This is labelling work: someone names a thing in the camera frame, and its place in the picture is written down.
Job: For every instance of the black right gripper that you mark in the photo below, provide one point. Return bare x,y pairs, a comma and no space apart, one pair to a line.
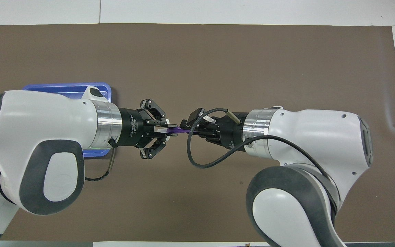
231,132

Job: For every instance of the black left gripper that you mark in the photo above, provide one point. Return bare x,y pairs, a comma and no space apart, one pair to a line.
132,127

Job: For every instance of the purple pen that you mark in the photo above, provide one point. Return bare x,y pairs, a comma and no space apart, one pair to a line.
178,130

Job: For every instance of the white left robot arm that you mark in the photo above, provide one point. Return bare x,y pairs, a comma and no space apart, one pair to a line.
39,120

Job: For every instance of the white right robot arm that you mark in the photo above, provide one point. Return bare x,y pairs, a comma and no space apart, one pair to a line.
314,137

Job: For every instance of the brown table mat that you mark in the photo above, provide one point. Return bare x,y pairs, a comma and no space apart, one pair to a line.
197,58

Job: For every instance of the blue plastic tray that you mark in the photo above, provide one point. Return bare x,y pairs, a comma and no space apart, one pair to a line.
60,87

